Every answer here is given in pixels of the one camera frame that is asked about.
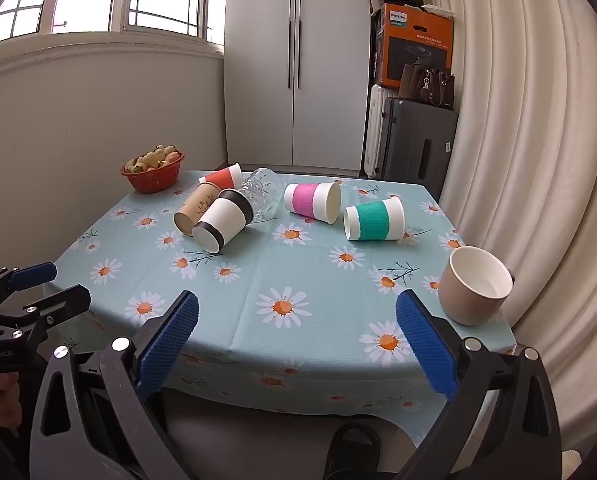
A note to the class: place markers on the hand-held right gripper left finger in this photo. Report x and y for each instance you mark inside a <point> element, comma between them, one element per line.
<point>171,340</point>

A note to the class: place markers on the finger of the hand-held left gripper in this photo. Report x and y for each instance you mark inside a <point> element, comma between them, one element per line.
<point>33,274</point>
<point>61,302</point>

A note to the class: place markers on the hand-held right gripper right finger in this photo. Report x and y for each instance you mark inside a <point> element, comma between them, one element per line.
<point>426,342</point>

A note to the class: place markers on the beige ceramic cup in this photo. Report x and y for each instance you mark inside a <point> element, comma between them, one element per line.
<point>461,300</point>

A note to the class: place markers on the white paper cup black rims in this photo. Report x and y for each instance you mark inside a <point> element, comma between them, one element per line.
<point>223,220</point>

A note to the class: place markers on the brown kraft paper cup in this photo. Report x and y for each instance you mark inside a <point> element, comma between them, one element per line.
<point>193,210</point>

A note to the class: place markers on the white cup green sleeve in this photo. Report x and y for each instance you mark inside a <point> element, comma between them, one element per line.
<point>373,219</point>

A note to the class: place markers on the red paper cup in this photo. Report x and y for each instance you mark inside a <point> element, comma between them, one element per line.
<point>218,177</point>

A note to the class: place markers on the clear patterned glass cup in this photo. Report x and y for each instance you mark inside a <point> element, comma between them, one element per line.
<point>263,191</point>

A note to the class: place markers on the white cup pink sleeve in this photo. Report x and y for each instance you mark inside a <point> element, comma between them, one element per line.
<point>303,199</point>

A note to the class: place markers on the person's left hand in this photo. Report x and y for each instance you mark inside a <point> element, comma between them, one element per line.
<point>6,397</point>

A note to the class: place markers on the black slipper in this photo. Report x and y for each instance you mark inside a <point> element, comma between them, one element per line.
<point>351,450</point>

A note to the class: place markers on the blue daisy print tablecloth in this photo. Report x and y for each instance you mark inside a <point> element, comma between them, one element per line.
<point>303,260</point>

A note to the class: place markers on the red plastic basket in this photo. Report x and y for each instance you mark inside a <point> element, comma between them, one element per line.
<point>151,180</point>

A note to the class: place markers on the pile of small yellow fruits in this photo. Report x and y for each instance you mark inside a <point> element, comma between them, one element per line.
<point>151,158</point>

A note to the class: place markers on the black hard suitcase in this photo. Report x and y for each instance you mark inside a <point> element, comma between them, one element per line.
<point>416,145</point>

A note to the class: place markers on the white hard suitcase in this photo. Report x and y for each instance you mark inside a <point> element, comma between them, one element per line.
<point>377,130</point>

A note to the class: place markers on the cream curtain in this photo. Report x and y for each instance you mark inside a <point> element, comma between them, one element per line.
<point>528,135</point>

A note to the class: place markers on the brown leather handbag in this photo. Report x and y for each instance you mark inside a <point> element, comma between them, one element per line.
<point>428,87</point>

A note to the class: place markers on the white wardrobe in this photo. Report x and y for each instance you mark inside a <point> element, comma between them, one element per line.
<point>258,60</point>

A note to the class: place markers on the orange and black cardboard box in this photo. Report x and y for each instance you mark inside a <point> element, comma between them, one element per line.
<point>418,40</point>

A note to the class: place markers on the flat white box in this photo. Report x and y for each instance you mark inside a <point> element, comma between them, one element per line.
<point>438,10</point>

